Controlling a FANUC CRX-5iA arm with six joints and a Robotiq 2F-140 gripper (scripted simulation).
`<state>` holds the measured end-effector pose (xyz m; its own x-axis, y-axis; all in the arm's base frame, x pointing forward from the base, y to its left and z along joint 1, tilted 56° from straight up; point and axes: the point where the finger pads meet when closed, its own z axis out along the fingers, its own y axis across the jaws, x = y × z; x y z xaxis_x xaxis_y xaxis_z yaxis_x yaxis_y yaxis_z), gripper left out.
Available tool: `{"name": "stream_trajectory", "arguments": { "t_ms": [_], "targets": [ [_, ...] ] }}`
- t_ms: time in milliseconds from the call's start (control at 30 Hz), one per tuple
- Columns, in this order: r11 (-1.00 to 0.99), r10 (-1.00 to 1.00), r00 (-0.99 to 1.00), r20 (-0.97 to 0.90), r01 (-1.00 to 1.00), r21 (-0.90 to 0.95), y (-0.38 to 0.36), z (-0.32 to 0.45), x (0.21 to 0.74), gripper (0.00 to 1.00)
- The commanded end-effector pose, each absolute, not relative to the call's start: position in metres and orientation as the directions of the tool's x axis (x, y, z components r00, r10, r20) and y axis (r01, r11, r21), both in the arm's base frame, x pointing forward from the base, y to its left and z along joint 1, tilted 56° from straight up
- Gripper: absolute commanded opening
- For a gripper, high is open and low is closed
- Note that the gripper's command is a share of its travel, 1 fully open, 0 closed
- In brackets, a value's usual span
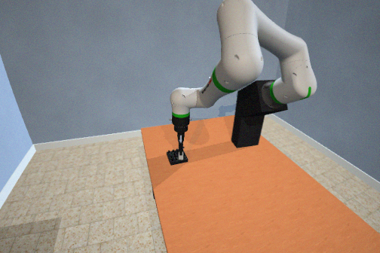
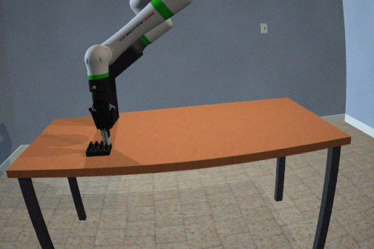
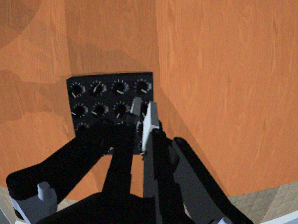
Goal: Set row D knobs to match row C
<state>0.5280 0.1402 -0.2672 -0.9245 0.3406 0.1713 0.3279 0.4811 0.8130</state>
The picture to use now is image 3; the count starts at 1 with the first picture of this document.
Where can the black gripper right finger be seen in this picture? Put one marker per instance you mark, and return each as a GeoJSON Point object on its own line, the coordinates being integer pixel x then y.
{"type": "Point", "coordinates": [204, 200]}

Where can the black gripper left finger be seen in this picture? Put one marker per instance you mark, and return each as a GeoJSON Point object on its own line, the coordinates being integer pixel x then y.
{"type": "Point", "coordinates": [36, 191]}

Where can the black square knob box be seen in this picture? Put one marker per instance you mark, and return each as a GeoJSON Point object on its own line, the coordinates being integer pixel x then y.
{"type": "Point", "coordinates": [110, 103]}

